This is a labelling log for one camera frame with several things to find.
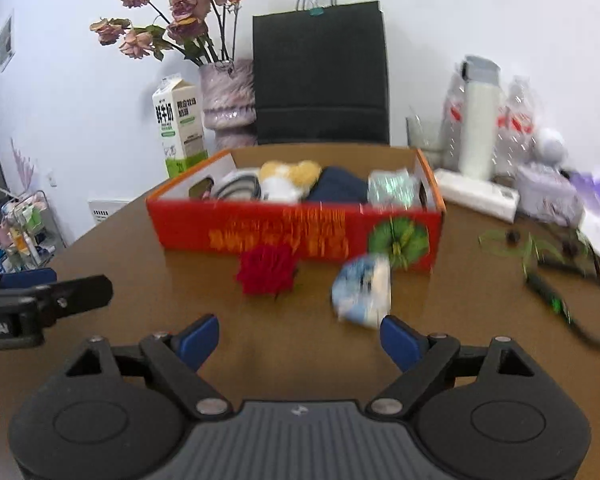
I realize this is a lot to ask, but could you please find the dried pink flower bouquet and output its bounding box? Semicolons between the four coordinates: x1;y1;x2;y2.
90;0;244;67

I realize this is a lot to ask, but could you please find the black green neckband cable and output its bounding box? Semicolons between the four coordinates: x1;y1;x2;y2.
478;226;600;352

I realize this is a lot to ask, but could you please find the braided black cable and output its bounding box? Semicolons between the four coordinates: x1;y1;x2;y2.
210;169;263;202

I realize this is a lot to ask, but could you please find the clear crinkled plastic bag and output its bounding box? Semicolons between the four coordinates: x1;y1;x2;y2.
367;168;420;208

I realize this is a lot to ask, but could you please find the wire rack with supplies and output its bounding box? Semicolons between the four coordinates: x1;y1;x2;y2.
0;190;67;274

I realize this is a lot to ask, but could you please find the black paper shopping bag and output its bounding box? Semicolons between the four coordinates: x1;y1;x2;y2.
252;0;390;144

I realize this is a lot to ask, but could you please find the white round speaker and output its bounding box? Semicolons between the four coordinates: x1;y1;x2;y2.
533;128;567;166

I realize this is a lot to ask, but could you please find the right clear water bottle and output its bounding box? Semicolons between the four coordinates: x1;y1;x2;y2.
495;76;535;178

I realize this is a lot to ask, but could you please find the white box on floor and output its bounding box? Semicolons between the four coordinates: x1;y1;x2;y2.
87;198;131;224

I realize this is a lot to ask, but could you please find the left clear water bottle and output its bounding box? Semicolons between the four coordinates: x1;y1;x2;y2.
440;68;465;171

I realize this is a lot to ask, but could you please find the purple marbled vase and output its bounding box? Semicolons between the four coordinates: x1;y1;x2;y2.
199;58;257;151

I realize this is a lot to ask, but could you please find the clear water bottle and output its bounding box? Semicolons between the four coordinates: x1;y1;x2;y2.
495;76;535;178
440;68;465;171

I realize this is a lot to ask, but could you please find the white green milk carton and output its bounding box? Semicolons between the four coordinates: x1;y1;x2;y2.
152;74;208;178

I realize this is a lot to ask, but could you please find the red cardboard box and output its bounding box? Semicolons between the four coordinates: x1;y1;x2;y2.
146;143;445;272

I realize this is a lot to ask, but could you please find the yellow white plush hamster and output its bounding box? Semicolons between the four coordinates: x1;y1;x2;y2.
258;160;323;204

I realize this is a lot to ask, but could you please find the clear drinking glass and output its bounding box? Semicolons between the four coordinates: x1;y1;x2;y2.
406;115;444;168

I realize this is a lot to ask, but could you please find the red knitted cloth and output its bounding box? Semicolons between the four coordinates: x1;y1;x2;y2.
236;245;298;297

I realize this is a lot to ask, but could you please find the lavender tissue box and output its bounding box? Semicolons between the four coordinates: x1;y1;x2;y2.
515;162;583;226

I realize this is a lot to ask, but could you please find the blue white snack packet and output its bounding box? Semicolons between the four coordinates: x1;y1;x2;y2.
330;254;391;330

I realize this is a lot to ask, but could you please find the navy blue zip pouch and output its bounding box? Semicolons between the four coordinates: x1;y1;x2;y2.
304;166;368;204

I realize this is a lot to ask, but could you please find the white thermos bottle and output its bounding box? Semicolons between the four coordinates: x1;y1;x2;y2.
458;55;501;181

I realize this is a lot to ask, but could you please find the purple plastic bag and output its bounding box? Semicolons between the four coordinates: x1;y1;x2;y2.
569;172;600;216

